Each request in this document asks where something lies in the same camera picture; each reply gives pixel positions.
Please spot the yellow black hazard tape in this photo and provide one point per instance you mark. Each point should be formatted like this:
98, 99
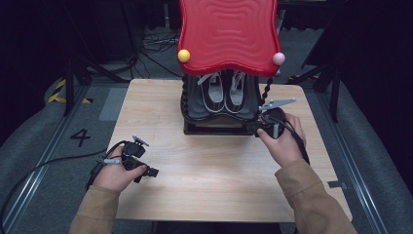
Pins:
56, 97

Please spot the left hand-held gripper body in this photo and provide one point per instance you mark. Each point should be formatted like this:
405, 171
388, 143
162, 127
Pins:
133, 154

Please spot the yellow ball knob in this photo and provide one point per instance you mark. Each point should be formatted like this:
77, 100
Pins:
183, 56

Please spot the person's left hand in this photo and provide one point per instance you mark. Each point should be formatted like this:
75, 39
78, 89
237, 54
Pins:
113, 175

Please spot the pink ball knob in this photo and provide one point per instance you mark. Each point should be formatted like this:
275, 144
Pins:
279, 58

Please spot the person's right hand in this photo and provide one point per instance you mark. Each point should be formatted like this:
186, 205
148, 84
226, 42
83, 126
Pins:
285, 146

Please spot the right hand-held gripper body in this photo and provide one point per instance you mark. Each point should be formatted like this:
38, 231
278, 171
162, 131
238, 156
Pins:
274, 118

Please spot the grey tape piece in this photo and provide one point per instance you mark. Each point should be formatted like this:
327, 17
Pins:
337, 185

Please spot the black tripod stand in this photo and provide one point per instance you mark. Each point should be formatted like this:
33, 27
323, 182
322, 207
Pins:
69, 84
334, 91

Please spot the red and black shoe rack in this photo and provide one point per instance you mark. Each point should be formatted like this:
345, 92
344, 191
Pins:
229, 39

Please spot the black white canvas sneaker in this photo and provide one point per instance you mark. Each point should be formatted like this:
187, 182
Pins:
212, 94
236, 92

